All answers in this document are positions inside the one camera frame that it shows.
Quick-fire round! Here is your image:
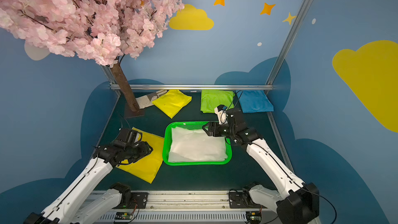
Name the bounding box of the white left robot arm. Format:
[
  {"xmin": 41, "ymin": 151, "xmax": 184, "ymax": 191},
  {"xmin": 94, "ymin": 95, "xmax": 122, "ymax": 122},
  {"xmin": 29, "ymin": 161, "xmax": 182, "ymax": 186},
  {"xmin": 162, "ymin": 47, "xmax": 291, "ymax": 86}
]
[{"xmin": 24, "ymin": 128, "xmax": 153, "ymax": 224}]

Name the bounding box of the left circuit board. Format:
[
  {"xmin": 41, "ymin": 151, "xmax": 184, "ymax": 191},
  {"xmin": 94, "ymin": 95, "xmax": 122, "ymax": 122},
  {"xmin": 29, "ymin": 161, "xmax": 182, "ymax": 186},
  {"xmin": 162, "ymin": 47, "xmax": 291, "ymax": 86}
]
[{"xmin": 114, "ymin": 212, "xmax": 134, "ymax": 222}]

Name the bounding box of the yellow raincoat front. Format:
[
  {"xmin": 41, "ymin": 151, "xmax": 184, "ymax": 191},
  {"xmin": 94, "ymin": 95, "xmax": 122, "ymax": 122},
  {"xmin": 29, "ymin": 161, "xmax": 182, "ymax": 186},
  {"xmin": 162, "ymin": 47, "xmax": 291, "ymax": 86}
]
[{"xmin": 118, "ymin": 128, "xmax": 164, "ymax": 184}]

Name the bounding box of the aluminium frame crossbar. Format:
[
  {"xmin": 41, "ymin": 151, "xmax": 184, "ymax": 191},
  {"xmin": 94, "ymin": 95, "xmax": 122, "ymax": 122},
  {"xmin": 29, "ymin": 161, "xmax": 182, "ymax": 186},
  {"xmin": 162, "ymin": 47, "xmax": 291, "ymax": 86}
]
[{"xmin": 129, "ymin": 84, "xmax": 274, "ymax": 91}]

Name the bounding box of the circuit board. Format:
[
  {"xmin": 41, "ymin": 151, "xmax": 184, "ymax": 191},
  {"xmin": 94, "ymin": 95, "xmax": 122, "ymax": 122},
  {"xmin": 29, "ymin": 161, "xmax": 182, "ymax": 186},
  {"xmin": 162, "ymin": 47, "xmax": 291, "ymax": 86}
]
[
  {"xmin": 245, "ymin": 212, "xmax": 262, "ymax": 224},
  {"xmin": 114, "ymin": 212, "xmax": 134, "ymax": 222}
]

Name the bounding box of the aluminium frame post left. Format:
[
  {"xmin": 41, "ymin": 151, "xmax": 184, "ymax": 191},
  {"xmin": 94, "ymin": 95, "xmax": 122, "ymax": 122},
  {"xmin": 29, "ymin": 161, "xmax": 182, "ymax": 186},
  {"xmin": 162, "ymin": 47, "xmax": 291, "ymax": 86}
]
[{"xmin": 100, "ymin": 65, "xmax": 121, "ymax": 96}]

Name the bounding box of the lime green folded raincoat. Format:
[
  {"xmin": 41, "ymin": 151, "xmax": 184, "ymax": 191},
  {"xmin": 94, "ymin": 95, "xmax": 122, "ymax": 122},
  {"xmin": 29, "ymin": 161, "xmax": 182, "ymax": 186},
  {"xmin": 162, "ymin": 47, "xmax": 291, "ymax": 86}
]
[{"xmin": 201, "ymin": 90, "xmax": 235, "ymax": 113}]

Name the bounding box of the tree base plate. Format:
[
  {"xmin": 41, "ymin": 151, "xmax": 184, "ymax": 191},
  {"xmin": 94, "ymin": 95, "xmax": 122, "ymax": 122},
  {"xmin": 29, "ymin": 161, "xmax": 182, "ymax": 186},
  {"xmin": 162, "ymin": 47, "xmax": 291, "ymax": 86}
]
[{"xmin": 123, "ymin": 103, "xmax": 145, "ymax": 119}]

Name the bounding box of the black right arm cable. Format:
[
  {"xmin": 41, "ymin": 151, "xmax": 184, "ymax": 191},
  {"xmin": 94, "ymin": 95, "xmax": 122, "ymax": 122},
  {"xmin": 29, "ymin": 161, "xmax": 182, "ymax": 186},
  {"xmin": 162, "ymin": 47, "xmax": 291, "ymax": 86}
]
[{"xmin": 298, "ymin": 183, "xmax": 338, "ymax": 224}]

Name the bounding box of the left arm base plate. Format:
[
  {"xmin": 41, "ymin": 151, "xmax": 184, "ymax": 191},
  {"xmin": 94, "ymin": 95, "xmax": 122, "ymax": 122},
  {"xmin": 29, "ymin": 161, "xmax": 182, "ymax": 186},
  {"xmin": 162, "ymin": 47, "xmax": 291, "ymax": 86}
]
[{"xmin": 122, "ymin": 191, "xmax": 149, "ymax": 209}]

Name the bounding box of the aluminium frame post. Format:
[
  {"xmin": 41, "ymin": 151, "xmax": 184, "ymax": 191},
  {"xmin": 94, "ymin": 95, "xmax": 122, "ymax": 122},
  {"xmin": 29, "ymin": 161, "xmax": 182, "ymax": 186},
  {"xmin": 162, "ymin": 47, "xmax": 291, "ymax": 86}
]
[
  {"xmin": 100, "ymin": 65, "xmax": 121, "ymax": 96},
  {"xmin": 265, "ymin": 0, "xmax": 313, "ymax": 90}
]

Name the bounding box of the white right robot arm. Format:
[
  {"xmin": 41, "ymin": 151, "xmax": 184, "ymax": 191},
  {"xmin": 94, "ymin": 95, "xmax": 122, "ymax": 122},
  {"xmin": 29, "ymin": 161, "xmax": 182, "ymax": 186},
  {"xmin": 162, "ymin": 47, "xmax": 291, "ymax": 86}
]
[{"xmin": 202, "ymin": 105, "xmax": 320, "ymax": 224}]

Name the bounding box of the yellow folded raincoat back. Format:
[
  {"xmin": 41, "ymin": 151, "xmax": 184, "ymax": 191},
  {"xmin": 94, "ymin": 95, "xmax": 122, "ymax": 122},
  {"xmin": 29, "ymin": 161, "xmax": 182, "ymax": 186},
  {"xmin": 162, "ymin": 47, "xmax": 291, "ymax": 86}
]
[{"xmin": 153, "ymin": 90, "xmax": 192, "ymax": 119}]

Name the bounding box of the yellow raincoat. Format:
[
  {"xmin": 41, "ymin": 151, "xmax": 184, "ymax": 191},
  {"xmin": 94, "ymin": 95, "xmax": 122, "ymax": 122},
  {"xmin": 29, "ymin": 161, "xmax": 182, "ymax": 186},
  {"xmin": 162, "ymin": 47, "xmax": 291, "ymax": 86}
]
[
  {"xmin": 118, "ymin": 128, "xmax": 164, "ymax": 184},
  {"xmin": 153, "ymin": 90, "xmax": 192, "ymax": 119}
]

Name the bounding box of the pink cherry blossom tree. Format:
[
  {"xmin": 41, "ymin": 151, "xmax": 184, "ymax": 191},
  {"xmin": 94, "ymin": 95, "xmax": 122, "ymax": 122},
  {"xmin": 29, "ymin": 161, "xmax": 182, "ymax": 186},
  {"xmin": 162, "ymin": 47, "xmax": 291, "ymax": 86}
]
[{"xmin": 1, "ymin": 0, "xmax": 184, "ymax": 112}]

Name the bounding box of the blue folded raincoat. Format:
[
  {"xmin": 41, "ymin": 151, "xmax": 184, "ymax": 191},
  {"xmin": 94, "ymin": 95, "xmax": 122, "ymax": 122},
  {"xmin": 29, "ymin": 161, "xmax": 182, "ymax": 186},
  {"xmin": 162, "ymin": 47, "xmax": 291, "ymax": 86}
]
[{"xmin": 237, "ymin": 90, "xmax": 274, "ymax": 114}]

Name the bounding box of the green plastic basket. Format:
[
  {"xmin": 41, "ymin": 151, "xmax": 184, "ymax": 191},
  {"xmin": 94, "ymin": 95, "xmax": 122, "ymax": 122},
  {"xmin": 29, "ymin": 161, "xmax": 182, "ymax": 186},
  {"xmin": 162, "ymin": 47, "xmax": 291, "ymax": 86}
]
[{"xmin": 162, "ymin": 121, "xmax": 232, "ymax": 166}]

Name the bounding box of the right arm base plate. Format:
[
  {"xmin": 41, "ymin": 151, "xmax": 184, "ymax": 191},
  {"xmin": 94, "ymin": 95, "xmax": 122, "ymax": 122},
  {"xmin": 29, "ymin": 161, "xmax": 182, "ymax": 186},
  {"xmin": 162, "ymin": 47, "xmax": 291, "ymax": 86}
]
[{"xmin": 228, "ymin": 190, "xmax": 250, "ymax": 209}]

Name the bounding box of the beige folded cloth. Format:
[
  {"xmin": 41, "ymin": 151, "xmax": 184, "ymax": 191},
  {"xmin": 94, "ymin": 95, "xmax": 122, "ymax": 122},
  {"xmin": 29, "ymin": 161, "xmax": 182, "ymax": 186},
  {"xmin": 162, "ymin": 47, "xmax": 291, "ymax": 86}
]
[{"xmin": 136, "ymin": 90, "xmax": 168, "ymax": 109}]

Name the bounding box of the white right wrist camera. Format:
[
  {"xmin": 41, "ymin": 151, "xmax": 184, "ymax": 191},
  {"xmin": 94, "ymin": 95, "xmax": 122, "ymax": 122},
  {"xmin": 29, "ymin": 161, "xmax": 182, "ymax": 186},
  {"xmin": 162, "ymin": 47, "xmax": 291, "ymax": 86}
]
[{"xmin": 214, "ymin": 105, "xmax": 228, "ymax": 125}]

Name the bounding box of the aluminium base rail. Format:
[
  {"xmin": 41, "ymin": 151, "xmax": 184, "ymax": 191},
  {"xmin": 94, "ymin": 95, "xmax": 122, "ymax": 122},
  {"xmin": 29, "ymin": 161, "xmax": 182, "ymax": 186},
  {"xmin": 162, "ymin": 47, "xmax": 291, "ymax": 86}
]
[{"xmin": 95, "ymin": 189, "xmax": 281, "ymax": 224}]

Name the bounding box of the right circuit board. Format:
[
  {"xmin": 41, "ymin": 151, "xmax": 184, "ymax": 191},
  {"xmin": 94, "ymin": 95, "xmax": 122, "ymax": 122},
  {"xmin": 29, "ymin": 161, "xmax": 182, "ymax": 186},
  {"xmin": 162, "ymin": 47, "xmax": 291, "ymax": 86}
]
[{"xmin": 245, "ymin": 212, "xmax": 262, "ymax": 224}]

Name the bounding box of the aluminium frame post right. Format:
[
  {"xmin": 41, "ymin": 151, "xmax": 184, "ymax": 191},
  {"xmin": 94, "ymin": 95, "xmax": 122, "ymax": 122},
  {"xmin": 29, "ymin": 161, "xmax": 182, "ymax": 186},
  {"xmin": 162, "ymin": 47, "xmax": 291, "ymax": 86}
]
[{"xmin": 265, "ymin": 0, "xmax": 313, "ymax": 90}]

